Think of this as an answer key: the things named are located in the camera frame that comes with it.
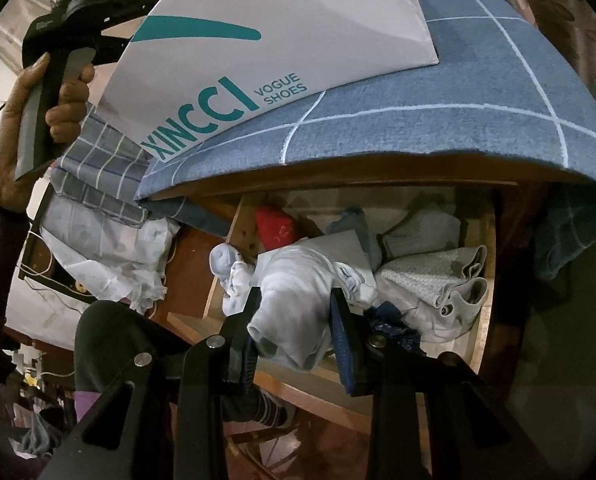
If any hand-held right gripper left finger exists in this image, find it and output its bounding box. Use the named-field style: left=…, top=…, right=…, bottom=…
left=38, top=287, right=266, bottom=480

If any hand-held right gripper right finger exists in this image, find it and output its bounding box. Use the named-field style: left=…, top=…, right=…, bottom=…
left=329, top=287, right=563, bottom=480

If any dark blue lace underwear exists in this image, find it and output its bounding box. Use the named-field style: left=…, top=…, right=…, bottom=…
left=363, top=301, right=429, bottom=356

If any light grey patterned sock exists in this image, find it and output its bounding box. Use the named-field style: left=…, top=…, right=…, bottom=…
left=222, top=259, right=259, bottom=317

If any pale blue small underwear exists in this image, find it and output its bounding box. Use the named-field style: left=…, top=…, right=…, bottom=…
left=209, top=242, right=241, bottom=278

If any white waffle underwear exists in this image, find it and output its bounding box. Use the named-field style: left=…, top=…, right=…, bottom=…
left=375, top=245, right=488, bottom=343

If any blue-grey sock pair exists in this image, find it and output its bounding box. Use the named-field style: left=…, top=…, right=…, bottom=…
left=325, top=206, right=383, bottom=271

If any red underwear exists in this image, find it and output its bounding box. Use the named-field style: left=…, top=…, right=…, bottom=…
left=255, top=206, right=296, bottom=250

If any wooden drawer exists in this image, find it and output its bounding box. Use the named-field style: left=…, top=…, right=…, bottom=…
left=167, top=191, right=501, bottom=441

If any white shoe box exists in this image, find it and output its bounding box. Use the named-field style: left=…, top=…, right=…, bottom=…
left=85, top=0, right=439, bottom=163

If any person's left forearm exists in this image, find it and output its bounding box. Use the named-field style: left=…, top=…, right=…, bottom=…
left=0, top=167, right=31, bottom=281

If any person's left hand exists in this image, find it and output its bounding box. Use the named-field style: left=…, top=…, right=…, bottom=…
left=0, top=54, right=97, bottom=186

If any grey checked cloth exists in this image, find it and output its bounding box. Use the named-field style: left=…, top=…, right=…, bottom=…
left=53, top=110, right=151, bottom=223

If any white crumpled cloth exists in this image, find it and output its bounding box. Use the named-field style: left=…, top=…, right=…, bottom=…
left=40, top=195, right=181, bottom=306

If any blue checked tablecloth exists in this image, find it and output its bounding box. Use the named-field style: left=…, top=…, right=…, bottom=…
left=135, top=0, right=596, bottom=281

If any leaf print curtain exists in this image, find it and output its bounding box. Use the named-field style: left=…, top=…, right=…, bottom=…
left=100, top=0, right=596, bottom=126

